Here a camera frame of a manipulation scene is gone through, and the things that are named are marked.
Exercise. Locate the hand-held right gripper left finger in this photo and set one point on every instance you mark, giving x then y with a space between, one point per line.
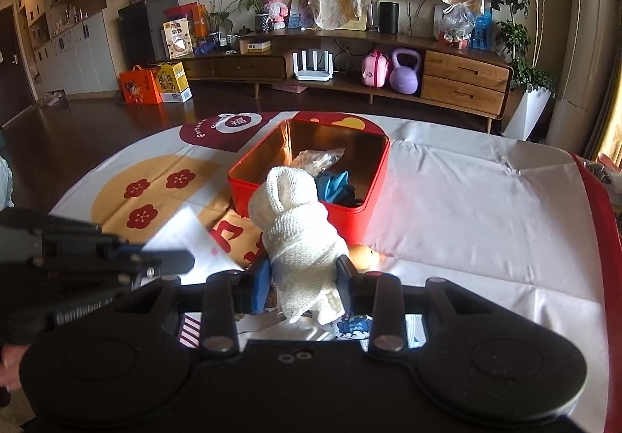
255 287

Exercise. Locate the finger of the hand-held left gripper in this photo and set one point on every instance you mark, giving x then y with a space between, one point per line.
165 262

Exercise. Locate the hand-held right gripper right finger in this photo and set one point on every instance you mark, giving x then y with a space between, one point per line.
346 283

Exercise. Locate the yellow rubber chicken toy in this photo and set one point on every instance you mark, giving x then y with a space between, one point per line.
364 255

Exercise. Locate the white knitted cloth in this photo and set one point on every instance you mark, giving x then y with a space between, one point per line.
301 238

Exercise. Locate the red tin box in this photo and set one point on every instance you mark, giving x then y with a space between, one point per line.
369 214

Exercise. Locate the blue cloth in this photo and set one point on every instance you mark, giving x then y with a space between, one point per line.
337 187

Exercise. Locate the person's left hand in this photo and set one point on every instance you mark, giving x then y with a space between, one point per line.
7 362

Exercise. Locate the printed tablecloth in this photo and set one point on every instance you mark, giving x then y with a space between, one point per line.
461 219

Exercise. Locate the orange gift box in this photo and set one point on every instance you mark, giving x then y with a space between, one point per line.
141 87

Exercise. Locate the yellow carton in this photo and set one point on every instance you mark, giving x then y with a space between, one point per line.
174 83

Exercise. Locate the dark door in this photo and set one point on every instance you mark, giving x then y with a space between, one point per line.
12 68

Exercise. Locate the white router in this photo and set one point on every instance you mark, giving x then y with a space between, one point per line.
312 73

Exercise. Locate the purple kettlebell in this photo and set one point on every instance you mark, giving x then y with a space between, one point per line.
404 78

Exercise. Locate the pink toy suitcase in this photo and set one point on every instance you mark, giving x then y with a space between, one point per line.
375 69

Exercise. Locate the yellow printed box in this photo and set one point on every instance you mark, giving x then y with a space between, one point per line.
177 39

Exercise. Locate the black cabinet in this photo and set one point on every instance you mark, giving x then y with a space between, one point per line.
141 34

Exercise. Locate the white and yellow box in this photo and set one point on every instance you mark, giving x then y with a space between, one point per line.
255 46

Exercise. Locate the wooden media cabinet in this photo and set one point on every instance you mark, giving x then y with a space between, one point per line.
461 73

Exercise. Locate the small potted plant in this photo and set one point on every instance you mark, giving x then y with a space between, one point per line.
215 24

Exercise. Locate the white square planter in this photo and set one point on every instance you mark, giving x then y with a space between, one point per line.
529 112

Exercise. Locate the potted plant striped pot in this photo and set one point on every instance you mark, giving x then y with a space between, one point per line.
262 22

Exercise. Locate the black cylinder speaker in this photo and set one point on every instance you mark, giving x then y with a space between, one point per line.
388 18

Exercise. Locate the clear plastic bag with items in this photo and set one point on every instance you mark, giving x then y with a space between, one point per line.
454 24

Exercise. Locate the pink plush doll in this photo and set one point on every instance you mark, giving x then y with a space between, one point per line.
277 0

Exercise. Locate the yellow curtain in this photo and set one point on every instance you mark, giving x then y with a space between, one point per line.
611 131

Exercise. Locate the white standing air conditioner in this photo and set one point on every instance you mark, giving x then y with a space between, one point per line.
588 24

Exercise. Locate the white wall cabinet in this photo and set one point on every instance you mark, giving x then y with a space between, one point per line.
68 24

